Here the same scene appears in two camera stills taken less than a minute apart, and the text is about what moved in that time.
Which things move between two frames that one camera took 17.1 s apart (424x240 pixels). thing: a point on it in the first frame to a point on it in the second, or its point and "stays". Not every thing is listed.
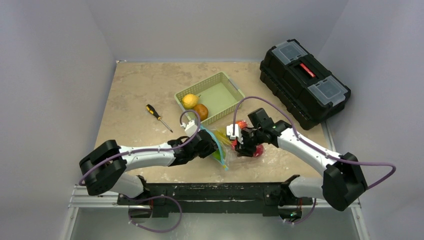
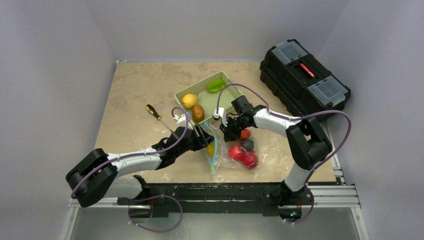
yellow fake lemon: x=189 y=100 stays
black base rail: x=276 y=199 stays
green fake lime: x=217 y=154 to x=215 y=85
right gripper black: x=245 y=143 to x=230 y=126
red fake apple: x=259 y=150 to x=248 y=159
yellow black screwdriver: x=150 y=109 stays
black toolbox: x=308 y=90 stays
